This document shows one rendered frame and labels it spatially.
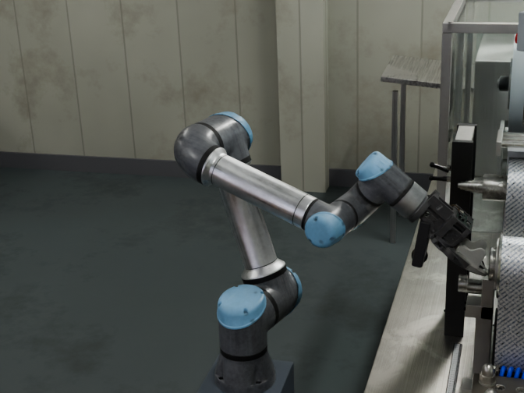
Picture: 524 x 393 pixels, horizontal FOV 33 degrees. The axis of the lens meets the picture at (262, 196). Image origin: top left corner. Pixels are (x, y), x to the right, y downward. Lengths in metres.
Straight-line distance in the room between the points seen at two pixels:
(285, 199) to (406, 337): 0.66
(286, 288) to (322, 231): 0.38
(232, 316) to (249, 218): 0.25
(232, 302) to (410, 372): 0.48
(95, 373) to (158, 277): 0.95
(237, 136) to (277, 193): 0.26
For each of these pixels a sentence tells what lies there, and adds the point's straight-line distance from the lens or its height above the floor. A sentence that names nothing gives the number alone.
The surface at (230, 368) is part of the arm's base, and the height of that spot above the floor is 0.96.
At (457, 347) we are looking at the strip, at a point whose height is 0.90.
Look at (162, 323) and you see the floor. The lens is 4.35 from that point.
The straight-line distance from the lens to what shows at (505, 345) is 2.02.
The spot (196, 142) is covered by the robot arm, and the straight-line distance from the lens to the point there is 2.01.
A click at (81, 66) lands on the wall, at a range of 6.32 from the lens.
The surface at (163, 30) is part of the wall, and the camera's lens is 6.01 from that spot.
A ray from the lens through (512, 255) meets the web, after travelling 1.94.
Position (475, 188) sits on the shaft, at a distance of 2.18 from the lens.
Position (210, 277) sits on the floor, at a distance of 4.75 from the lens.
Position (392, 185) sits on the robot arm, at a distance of 1.91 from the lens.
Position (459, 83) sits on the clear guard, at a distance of 2.87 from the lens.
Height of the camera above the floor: 2.11
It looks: 21 degrees down
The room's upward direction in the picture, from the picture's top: 2 degrees counter-clockwise
